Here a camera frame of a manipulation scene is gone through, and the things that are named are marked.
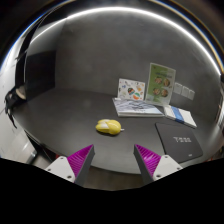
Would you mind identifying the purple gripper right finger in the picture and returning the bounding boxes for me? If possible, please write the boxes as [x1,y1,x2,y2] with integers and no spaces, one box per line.
[133,143,184,186]

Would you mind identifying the grey magazine lying flat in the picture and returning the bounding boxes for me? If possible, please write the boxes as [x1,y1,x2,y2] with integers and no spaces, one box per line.
[113,98,164,117]

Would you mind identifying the white illustrated card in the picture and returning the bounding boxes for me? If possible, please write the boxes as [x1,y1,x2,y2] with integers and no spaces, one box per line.
[117,78,145,100]

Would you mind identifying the white wall socket panel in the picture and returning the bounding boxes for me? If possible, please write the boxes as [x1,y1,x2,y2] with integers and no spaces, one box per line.
[174,83,195,100]

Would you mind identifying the yellow computer mouse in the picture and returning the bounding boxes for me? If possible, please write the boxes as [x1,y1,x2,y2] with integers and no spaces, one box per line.
[96,119,123,135]

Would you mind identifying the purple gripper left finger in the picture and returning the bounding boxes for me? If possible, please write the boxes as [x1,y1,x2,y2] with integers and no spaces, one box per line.
[44,143,96,187]

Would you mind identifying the black chair at left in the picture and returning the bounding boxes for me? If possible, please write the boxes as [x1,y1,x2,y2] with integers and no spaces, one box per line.
[4,85,26,126]

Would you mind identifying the white and blue book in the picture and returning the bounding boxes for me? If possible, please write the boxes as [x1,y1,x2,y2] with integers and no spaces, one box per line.
[164,105,197,128]

